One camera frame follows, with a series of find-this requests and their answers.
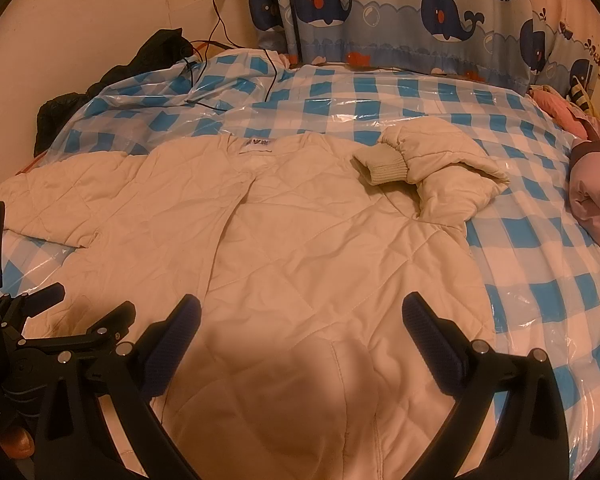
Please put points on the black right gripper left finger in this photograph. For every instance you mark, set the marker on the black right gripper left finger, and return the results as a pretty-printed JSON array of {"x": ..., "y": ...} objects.
[{"x": 99, "y": 420}]

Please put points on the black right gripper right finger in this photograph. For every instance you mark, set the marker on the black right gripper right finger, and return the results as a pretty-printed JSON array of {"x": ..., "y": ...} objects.
[{"x": 530, "y": 440}]

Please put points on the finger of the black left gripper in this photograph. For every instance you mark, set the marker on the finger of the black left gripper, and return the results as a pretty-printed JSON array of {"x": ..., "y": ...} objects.
[
  {"x": 15, "y": 311},
  {"x": 102, "y": 335}
]

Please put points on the cream quilted padded jacket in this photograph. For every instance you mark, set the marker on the cream quilted padded jacket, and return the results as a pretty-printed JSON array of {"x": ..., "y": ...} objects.
[{"x": 301, "y": 251}]

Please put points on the pink clothes pile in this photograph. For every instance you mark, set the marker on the pink clothes pile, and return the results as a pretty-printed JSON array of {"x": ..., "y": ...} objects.
[{"x": 567, "y": 115}]

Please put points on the blue white checkered bed cover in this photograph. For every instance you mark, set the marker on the blue white checkered bed cover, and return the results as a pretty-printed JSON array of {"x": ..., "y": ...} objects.
[{"x": 540, "y": 268}]

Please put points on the pink folded jacket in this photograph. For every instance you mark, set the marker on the pink folded jacket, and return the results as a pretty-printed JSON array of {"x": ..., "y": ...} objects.
[{"x": 584, "y": 186}]

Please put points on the striped yellow black item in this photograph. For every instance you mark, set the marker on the striped yellow black item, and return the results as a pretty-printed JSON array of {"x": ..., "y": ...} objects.
[{"x": 580, "y": 98}]

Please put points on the blue whale print curtain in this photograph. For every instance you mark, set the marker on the blue whale print curtain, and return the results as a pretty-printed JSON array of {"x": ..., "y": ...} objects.
[{"x": 505, "y": 43}]

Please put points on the black clothes by wall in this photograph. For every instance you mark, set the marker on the black clothes by wall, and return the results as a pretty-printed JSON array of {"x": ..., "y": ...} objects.
[{"x": 160, "y": 51}]

